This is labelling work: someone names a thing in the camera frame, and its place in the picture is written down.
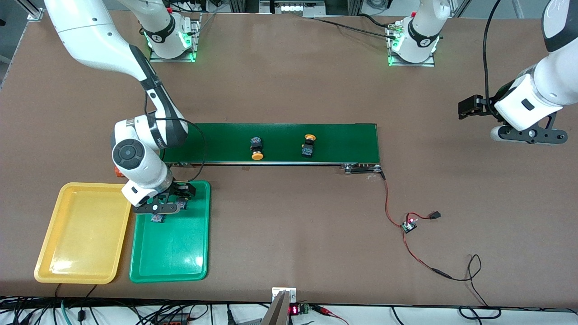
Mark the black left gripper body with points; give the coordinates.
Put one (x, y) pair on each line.
(489, 105)

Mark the green push button switch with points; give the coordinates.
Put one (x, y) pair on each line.
(157, 219)
(182, 206)

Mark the orange cylinder with white print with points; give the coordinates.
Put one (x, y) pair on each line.
(117, 172)

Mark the yellow push button switch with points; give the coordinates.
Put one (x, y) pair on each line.
(308, 151)
(256, 146)

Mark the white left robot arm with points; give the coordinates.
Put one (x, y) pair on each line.
(533, 104)

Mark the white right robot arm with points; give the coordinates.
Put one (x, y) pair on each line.
(131, 155)

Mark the green plastic tray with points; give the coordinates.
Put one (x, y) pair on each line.
(180, 248)

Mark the yellow plastic tray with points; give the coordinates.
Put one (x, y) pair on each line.
(81, 234)

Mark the black connector plug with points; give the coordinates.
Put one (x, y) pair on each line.
(435, 215)

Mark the black power strip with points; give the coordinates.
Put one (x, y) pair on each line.
(174, 321)

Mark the small circuit board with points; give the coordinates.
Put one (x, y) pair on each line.
(410, 225)

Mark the green conveyor belt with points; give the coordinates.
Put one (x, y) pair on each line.
(338, 142)

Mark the grey metal pole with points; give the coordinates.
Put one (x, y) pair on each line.
(275, 313)

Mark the red digit display module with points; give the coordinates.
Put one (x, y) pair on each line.
(294, 309)

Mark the red clip lead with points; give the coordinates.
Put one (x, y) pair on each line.
(325, 310)

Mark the metal rack device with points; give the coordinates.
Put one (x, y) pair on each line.
(293, 8)

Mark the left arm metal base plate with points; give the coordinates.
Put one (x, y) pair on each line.
(406, 64)

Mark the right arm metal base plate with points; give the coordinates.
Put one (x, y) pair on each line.
(171, 59)

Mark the metal table edge bracket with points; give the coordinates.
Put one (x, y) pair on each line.
(276, 293)

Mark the aluminium frame profile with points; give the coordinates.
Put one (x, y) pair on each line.
(35, 13)

